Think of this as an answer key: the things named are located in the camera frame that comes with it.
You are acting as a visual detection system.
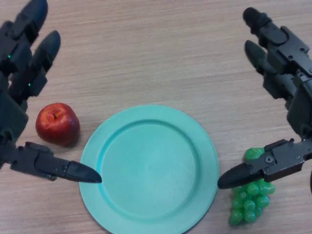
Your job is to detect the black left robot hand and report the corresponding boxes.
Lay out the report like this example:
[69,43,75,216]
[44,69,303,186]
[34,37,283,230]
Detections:
[0,0,102,184]

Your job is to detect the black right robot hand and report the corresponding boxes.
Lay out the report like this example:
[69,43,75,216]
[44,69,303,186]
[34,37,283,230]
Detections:
[216,7,312,190]

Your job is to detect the green grapes bunch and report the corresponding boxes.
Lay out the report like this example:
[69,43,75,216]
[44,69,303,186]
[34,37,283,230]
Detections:
[228,147,277,227]

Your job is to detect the teal round plate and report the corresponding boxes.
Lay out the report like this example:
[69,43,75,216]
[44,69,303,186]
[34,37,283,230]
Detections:
[79,104,219,234]

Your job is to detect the red apple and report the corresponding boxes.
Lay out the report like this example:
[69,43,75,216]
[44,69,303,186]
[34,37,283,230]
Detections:
[35,102,81,148]

